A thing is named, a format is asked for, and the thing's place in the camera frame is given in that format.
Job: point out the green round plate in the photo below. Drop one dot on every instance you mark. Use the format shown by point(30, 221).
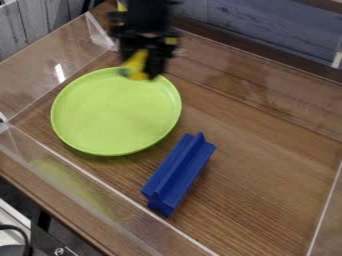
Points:
point(107, 115)

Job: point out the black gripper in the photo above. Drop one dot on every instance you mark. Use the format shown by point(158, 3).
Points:
point(145, 30)

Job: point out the clear acrylic enclosure walls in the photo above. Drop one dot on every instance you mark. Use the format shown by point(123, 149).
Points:
point(273, 117)

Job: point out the yellow toy banana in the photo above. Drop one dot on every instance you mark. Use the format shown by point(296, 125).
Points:
point(131, 68)

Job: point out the blue plastic block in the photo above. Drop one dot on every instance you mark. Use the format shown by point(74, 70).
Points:
point(174, 177)

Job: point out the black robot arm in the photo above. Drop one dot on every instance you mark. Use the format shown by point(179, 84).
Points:
point(146, 6)

